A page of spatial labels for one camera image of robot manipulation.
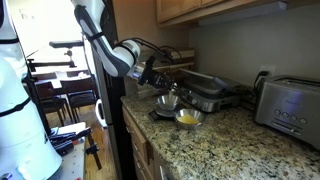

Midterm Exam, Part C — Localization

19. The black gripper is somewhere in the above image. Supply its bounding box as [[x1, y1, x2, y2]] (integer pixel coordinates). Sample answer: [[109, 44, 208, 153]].
[[146, 68, 184, 97]]

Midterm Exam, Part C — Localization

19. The deep steel mixing bowl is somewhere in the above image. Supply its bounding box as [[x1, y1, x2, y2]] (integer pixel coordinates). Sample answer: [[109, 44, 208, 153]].
[[155, 94, 181, 113]]

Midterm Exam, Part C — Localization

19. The shallow steel bowl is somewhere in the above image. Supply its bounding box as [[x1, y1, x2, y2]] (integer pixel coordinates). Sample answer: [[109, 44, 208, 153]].
[[173, 108, 206, 130]]

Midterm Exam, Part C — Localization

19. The black kitchen scale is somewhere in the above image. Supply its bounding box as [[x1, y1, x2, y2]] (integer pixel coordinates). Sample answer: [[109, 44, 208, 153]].
[[148, 105, 181, 122]]

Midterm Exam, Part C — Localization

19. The stainless steel panini grill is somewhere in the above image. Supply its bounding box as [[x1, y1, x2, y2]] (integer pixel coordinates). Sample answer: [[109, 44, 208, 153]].
[[178, 68, 242, 113]]

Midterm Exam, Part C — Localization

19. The wooden drawer cabinet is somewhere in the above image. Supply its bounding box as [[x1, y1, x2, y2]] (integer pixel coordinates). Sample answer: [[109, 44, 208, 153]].
[[120, 103, 158, 180]]

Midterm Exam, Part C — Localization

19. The black refrigerator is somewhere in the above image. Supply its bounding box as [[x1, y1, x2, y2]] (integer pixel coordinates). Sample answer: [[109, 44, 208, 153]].
[[83, 0, 129, 180]]

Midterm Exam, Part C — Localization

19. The wooden upper cabinet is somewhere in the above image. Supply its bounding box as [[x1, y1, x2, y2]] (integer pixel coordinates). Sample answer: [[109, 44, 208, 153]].
[[155, 0, 320, 28]]

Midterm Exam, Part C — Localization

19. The dark dining chair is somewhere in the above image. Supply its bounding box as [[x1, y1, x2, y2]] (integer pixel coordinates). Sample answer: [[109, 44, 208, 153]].
[[64, 89, 98, 124], [34, 81, 68, 128]]

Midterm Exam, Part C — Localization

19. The black clamp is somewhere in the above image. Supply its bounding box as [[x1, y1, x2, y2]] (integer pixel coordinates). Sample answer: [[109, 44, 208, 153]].
[[84, 128, 103, 171]]

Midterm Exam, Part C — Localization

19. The dark dining table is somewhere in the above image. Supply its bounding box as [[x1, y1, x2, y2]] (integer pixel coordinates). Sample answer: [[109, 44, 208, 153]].
[[19, 71, 98, 98]]

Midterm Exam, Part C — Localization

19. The stainless steel toaster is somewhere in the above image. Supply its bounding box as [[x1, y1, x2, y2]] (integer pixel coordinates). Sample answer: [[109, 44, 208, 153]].
[[253, 74, 320, 151]]

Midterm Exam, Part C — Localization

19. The white perforated robot table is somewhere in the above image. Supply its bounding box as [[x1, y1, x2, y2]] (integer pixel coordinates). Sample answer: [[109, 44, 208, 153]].
[[49, 121, 88, 180]]

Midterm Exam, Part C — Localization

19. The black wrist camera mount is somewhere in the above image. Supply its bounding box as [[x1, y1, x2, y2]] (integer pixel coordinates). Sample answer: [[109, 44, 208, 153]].
[[138, 55, 156, 86]]

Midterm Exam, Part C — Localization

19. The white ring shaped object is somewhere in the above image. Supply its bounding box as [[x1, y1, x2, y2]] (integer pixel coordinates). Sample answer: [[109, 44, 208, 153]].
[[94, 99, 108, 128]]

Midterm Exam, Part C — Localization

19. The black power plug cable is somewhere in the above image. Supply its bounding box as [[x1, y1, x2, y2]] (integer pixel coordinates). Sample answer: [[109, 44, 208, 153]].
[[253, 70, 270, 91]]

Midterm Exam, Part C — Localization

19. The white wall outlet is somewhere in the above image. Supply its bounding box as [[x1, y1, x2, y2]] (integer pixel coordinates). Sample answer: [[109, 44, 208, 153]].
[[259, 64, 276, 78]]

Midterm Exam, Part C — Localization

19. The orange handled tool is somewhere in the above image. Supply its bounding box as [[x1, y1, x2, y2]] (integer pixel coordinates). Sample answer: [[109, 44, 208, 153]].
[[54, 137, 85, 157]]

